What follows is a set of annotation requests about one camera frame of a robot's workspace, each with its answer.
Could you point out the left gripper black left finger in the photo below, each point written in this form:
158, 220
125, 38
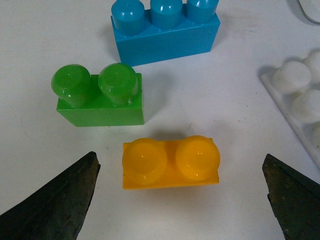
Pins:
57, 210

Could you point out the green two-stud toy block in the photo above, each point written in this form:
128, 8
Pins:
114, 97

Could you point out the yellow two-stud toy block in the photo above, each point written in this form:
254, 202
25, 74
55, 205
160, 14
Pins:
151, 164

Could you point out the white desk lamp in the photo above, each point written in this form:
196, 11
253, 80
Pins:
311, 9

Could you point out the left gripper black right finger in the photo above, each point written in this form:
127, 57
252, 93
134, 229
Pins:
294, 199

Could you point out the white studded base plate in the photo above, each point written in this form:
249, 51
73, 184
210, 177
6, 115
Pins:
295, 89

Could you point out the blue three-stud toy block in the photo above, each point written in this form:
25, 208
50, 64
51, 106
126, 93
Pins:
170, 29

